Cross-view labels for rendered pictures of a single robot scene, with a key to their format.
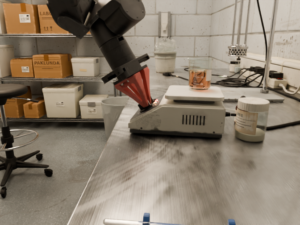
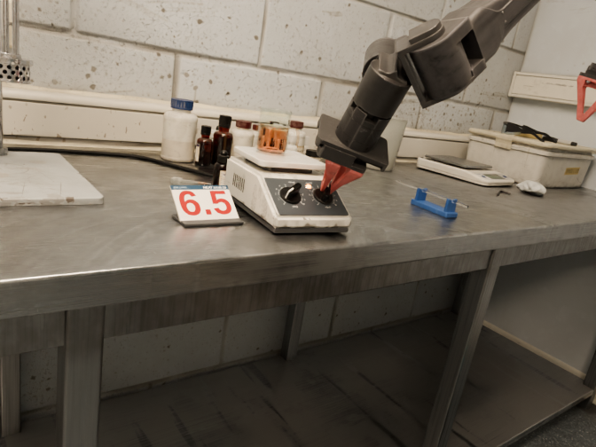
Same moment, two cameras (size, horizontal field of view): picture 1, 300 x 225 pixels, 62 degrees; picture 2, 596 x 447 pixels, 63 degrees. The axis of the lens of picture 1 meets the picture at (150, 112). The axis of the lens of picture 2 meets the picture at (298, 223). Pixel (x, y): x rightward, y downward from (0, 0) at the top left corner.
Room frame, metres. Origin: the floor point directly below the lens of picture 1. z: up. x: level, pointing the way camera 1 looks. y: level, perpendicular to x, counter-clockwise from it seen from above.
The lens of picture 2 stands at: (1.02, 0.52, 0.96)
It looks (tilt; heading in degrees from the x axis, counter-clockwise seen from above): 16 degrees down; 229
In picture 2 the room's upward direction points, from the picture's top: 9 degrees clockwise
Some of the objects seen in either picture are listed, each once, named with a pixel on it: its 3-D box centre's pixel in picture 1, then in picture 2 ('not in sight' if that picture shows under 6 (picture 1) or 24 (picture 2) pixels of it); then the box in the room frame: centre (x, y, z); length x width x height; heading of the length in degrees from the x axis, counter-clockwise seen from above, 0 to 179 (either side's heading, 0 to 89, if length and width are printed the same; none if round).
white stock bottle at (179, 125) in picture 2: not in sight; (179, 129); (0.55, -0.46, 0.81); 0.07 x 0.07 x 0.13
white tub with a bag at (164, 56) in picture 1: (165, 54); not in sight; (1.55, -0.09, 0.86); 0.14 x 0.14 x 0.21
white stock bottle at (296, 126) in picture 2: not in sight; (293, 142); (0.24, -0.46, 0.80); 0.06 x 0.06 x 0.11
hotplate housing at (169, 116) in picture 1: (181, 110); (282, 188); (0.55, -0.07, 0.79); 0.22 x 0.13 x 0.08; 81
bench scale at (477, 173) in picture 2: not in sight; (465, 169); (-0.36, -0.33, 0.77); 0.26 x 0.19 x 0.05; 91
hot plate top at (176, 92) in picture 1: (193, 92); (279, 158); (0.55, -0.10, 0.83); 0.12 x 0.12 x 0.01; 81
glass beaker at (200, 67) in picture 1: (198, 73); (273, 130); (0.56, -0.11, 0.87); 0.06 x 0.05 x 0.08; 68
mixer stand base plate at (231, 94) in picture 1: (231, 93); (8, 173); (0.90, -0.30, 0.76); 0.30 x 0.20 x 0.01; 88
